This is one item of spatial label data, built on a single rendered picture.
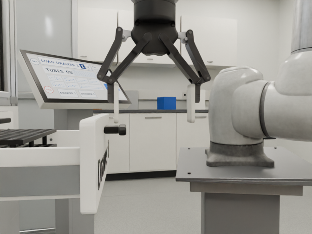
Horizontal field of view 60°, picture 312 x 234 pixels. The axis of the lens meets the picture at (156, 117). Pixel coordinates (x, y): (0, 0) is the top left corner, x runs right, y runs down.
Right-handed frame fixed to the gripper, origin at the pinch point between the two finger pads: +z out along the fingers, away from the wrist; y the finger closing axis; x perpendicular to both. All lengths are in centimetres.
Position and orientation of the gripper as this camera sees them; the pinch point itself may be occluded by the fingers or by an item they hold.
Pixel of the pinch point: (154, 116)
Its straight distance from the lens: 49.0
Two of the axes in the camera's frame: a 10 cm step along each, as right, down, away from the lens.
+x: 1.2, 0.4, -9.9
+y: -9.9, 0.0, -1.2
